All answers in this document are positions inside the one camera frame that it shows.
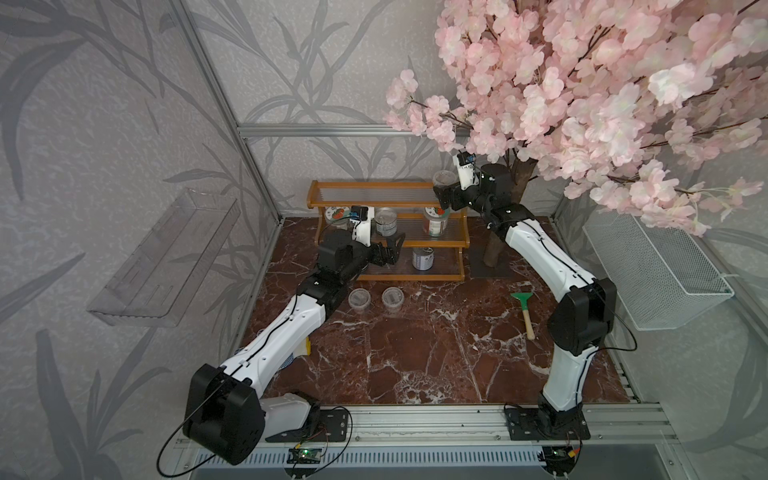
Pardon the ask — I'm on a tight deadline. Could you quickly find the clear jar tomato lid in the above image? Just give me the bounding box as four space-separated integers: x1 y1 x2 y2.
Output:
423 207 450 238

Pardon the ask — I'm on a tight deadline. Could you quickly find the silver green label tin can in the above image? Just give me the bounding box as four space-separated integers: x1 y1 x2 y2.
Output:
374 207 398 237

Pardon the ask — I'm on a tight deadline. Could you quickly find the small clear grey-label seed jar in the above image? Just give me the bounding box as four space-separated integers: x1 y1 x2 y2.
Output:
381 287 405 313

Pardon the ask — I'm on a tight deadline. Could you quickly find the tall clear tomato-label jar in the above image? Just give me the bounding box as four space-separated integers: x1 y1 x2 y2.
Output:
324 206 351 230

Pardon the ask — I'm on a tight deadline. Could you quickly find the small clear red-label seed jar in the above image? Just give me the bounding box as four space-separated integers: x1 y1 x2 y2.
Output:
432 170 460 193

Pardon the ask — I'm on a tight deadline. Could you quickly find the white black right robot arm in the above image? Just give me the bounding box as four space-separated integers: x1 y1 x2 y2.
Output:
434 155 617 426

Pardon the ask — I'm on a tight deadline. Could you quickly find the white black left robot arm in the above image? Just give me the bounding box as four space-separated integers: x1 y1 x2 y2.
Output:
181 229 405 465

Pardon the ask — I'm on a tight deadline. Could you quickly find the orange wooden three-tier shelf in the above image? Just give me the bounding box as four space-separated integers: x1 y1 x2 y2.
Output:
307 180 470 282

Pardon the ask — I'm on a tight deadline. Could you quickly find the purple label tin can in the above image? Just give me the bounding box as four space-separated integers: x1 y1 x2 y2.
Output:
412 247 434 271

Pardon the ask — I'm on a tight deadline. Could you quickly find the blue dotted work glove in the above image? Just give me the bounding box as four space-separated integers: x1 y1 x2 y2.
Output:
280 337 312 369

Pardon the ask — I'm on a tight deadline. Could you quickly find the left green circuit board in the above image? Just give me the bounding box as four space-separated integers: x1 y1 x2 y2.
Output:
286 447 325 465

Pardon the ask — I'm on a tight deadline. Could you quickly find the pink cherry blossom tree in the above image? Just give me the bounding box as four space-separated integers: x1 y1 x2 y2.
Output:
386 0 767 236

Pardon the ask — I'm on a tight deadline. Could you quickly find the right circuit board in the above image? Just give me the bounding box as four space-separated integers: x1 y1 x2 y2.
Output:
538 445 581 479

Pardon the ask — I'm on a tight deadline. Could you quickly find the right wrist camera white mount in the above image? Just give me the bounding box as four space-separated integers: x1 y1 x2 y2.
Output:
453 151 479 190

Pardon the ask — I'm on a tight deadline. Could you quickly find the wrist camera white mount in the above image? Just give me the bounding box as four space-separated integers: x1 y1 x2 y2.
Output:
348 205 375 247
453 151 479 190

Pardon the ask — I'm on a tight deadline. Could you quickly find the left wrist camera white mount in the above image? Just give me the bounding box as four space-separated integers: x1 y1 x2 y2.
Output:
348 205 375 247

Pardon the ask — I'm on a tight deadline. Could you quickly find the green scraper wooden handle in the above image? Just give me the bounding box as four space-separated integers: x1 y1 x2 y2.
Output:
511 292 536 341

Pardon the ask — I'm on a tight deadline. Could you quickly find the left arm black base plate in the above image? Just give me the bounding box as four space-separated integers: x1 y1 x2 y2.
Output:
265 406 352 443

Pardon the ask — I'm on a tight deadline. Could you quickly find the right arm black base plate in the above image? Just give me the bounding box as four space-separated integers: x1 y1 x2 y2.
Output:
503 402 591 441

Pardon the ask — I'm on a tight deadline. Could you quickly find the white wire mesh basket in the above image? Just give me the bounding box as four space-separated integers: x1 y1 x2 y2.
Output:
583 212 734 331

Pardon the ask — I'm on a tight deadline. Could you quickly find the clear acrylic wall shelf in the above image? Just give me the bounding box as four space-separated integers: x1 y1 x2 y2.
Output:
87 189 241 328

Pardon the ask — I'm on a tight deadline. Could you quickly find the aluminium front rail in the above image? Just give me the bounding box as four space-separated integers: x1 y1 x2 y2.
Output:
173 403 679 469

